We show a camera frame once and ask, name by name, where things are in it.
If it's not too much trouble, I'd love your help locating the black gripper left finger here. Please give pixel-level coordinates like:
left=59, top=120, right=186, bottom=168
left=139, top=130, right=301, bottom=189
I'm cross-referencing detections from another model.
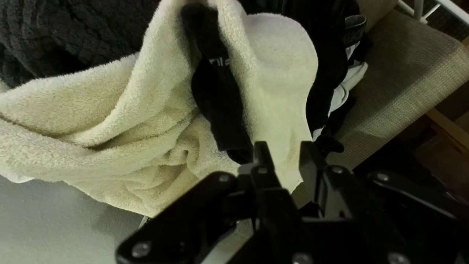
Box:
left=114, top=140, right=305, bottom=264

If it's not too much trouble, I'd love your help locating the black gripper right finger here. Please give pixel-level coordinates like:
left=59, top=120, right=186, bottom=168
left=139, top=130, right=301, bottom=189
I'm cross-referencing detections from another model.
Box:
left=299, top=140, right=469, bottom=264

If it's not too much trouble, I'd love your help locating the white drying rack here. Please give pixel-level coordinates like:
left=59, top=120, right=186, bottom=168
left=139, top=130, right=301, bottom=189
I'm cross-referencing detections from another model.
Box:
left=394, top=0, right=469, bottom=26

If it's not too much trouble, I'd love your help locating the cream fluffy towel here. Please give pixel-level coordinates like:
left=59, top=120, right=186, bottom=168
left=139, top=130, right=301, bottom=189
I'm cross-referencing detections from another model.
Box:
left=0, top=0, right=320, bottom=219

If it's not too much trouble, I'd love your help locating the dark grey knitted sweater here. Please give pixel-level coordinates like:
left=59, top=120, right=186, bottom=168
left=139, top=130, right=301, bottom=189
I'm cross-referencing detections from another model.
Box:
left=0, top=0, right=164, bottom=90

